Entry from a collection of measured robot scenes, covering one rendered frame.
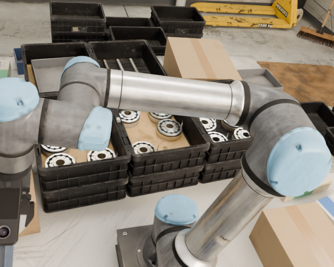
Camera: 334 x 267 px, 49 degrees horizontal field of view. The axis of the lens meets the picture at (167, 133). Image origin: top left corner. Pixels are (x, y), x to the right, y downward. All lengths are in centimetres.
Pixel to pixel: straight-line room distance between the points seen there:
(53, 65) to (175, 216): 110
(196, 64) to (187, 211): 101
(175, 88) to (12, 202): 36
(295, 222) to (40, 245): 84
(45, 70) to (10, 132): 123
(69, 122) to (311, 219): 97
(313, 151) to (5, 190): 53
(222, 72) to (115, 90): 120
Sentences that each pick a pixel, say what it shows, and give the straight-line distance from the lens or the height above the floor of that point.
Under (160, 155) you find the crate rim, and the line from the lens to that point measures 127.
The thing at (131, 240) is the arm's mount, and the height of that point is 80.
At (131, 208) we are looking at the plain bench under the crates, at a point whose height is 70.
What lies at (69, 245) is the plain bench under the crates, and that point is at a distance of 131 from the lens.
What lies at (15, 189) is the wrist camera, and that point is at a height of 128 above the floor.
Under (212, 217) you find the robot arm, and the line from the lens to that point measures 81.
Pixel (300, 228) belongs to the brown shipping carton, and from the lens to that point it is 131.
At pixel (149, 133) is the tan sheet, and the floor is 83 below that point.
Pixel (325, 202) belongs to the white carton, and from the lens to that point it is 154.
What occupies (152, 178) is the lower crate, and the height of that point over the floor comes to 80.
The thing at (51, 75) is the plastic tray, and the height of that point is 83.
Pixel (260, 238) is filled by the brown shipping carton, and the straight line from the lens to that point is 135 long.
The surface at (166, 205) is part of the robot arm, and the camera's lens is 99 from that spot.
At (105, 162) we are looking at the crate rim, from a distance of 122.
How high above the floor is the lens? 181
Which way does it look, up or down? 41 degrees down
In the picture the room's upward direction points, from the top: 11 degrees clockwise
